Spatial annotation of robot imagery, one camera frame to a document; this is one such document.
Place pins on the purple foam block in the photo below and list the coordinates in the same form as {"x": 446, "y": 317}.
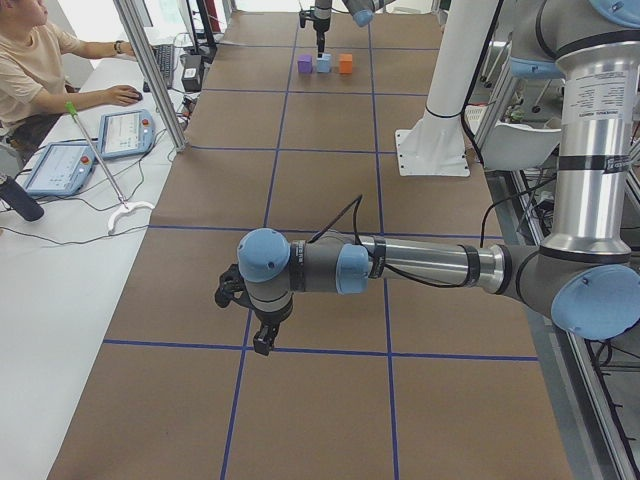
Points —
{"x": 305, "y": 64}

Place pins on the orange foam block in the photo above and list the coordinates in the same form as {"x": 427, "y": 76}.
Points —
{"x": 345, "y": 64}

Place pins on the black keyboard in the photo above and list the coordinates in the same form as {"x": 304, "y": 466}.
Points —
{"x": 164, "y": 57}

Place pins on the blue teach pendant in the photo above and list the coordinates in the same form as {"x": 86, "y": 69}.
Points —
{"x": 126, "y": 134}
{"x": 61, "y": 170}

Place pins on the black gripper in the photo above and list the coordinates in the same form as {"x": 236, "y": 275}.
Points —
{"x": 321, "y": 19}
{"x": 270, "y": 321}

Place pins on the reacher grabber stick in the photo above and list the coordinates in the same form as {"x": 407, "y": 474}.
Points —
{"x": 125, "y": 207}

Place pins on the aluminium frame post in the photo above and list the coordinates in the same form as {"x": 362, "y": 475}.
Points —
{"x": 135, "y": 32}

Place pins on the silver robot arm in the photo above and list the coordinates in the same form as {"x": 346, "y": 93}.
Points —
{"x": 362, "y": 12}
{"x": 579, "y": 276}

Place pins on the white plastic chair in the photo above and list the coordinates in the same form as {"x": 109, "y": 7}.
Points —
{"x": 513, "y": 147}

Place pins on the black water bottle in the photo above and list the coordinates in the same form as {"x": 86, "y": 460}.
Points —
{"x": 18, "y": 199}

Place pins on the seated person beige shirt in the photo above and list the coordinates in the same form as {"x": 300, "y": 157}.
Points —
{"x": 34, "y": 87}

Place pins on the blue teach pendant far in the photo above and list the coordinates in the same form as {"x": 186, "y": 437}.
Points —
{"x": 126, "y": 134}

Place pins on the light blue foam block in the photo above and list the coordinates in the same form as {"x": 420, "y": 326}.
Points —
{"x": 324, "y": 63}

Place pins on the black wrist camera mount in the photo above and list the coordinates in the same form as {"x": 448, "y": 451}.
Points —
{"x": 306, "y": 16}

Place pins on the person right hand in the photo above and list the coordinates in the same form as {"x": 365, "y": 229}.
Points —
{"x": 116, "y": 95}

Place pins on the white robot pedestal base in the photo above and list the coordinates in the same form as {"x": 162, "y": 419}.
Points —
{"x": 435, "y": 145}

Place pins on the blue teach pendant near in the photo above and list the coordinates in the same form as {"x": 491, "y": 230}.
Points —
{"x": 61, "y": 170}

